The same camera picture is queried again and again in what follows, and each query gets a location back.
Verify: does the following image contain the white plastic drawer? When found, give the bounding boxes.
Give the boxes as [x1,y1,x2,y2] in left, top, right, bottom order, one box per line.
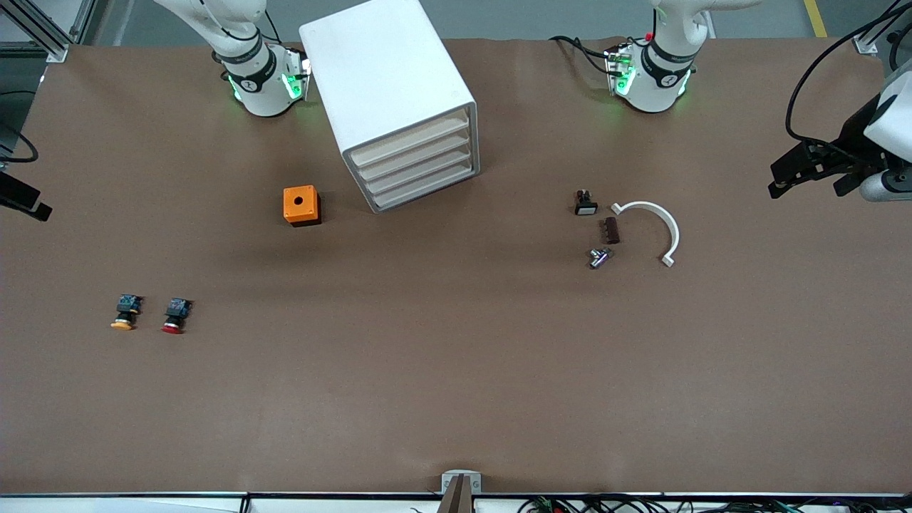
[368,154,480,210]
[360,138,478,197]
[347,107,476,170]
[353,122,477,184]

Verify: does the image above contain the yellow push button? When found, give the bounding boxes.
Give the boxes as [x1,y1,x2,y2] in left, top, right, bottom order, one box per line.
[110,294,144,331]

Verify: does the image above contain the red push button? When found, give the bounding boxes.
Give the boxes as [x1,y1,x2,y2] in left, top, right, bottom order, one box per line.
[161,298,193,335]

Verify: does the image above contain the white drawer cabinet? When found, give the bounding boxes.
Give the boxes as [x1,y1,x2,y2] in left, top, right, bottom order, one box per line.
[299,0,482,214]

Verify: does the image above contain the orange box with hole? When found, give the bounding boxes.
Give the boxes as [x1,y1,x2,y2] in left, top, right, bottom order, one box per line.
[283,185,322,227]

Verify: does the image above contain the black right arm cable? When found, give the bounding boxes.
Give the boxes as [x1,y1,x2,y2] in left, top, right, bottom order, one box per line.
[0,125,38,163]

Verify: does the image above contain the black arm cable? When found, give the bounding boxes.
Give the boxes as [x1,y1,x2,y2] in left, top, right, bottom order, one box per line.
[0,125,38,163]
[786,0,912,143]

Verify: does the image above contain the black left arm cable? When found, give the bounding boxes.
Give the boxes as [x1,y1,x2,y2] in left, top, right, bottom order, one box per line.
[786,0,912,143]

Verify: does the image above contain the aluminium frame profile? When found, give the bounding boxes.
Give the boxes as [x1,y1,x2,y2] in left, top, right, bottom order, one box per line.
[0,0,98,63]
[852,0,912,56]

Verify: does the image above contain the white curved bracket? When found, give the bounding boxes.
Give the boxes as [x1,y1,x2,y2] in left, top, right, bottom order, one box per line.
[611,201,681,268]

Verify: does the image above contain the black base cable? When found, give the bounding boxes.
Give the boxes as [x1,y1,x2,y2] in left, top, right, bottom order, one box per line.
[550,34,615,74]

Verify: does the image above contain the white table edge rail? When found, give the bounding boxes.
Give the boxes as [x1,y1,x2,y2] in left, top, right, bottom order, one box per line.
[0,492,912,513]

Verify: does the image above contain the black cable bundle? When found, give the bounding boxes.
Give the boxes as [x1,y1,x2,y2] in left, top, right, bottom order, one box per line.
[519,495,912,513]

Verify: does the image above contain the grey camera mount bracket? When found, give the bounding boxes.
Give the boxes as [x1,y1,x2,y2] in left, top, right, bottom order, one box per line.
[440,470,482,513]

